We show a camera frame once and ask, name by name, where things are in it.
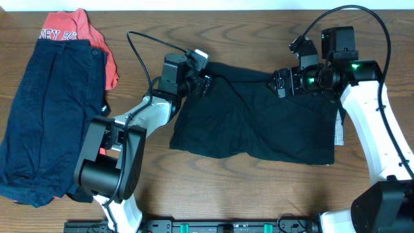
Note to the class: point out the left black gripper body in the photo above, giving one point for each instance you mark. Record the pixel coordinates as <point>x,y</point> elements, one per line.
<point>206,85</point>

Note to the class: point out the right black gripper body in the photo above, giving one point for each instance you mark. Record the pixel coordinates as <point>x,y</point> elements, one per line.
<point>281,83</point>

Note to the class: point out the black shorts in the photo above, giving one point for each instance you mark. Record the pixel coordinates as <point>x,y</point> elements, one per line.
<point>240,114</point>

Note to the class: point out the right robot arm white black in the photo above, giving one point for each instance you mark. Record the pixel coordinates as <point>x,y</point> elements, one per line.
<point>337,72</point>

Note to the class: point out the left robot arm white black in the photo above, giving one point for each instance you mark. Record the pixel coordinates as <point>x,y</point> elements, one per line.
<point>110,161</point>

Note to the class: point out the navy blue shorts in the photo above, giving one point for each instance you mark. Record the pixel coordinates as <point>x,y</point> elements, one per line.
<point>26,176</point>

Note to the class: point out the red printed t-shirt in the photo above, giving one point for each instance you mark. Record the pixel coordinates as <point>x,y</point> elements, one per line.
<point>77,29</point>

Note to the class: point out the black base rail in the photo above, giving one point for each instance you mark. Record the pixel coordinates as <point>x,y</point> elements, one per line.
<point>279,226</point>

